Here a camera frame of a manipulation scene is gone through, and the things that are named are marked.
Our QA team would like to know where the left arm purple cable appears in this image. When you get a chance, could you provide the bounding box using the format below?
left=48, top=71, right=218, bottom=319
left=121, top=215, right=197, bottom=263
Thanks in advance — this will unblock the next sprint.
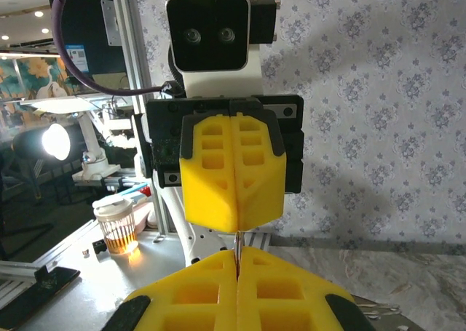
left=50, top=0, right=173, bottom=96

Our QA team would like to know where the flat black tablet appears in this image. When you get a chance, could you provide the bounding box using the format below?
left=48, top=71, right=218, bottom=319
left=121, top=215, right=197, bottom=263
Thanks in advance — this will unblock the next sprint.
left=0, top=264, right=82, bottom=322

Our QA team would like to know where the bright round lamp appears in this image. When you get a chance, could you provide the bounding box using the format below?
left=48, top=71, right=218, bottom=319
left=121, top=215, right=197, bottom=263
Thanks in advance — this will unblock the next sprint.
left=41, top=122, right=73, bottom=161

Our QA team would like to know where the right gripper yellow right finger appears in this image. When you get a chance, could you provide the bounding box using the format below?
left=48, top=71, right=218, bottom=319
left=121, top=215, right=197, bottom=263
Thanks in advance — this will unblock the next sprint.
left=237, top=246, right=376, bottom=331

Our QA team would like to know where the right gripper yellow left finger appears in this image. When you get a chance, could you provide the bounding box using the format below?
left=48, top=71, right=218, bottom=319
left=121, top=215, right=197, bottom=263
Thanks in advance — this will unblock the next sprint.
left=108, top=250, right=240, bottom=331

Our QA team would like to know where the glass cup with tea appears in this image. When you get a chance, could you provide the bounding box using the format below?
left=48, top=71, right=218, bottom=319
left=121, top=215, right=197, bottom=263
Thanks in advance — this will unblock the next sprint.
left=92, top=195, right=141, bottom=256

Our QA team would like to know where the silver bead chain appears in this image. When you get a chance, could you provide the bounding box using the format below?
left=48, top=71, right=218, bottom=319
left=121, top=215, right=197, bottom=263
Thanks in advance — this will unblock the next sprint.
left=234, top=230, right=427, bottom=331

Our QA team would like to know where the aluminium frame upright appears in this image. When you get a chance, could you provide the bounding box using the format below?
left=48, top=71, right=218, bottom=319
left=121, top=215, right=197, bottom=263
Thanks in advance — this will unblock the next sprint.
left=108, top=0, right=175, bottom=239

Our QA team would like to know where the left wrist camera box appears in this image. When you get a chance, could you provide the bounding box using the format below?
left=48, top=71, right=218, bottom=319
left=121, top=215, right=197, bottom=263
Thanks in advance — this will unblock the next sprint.
left=165, top=0, right=264, bottom=100

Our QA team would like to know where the blue white poster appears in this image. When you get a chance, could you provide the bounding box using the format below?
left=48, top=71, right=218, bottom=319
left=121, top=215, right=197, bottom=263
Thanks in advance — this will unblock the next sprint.
left=64, top=44, right=90, bottom=74

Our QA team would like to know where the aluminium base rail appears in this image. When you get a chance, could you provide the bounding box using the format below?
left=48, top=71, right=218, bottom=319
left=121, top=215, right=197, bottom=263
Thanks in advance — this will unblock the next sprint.
left=245, top=231, right=273, bottom=252

